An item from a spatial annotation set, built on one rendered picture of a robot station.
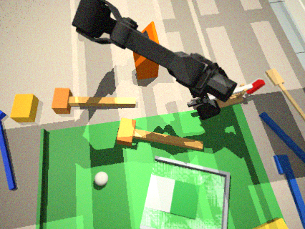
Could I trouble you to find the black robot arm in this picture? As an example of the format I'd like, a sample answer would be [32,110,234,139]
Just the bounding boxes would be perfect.
[72,0,238,102]

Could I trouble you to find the red golf putter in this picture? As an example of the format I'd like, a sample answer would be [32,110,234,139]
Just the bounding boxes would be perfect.
[187,78,266,107]

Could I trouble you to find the orange mallet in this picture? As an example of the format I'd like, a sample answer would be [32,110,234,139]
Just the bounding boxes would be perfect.
[117,118,203,150]
[52,88,136,114]

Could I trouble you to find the wooden spoon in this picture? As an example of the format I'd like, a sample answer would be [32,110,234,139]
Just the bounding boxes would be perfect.
[265,68,305,121]

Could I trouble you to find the white golf ball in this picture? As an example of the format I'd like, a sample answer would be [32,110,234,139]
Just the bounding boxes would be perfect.
[94,171,108,186]

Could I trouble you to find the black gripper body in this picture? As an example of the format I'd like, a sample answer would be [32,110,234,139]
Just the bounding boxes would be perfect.
[189,89,221,120]

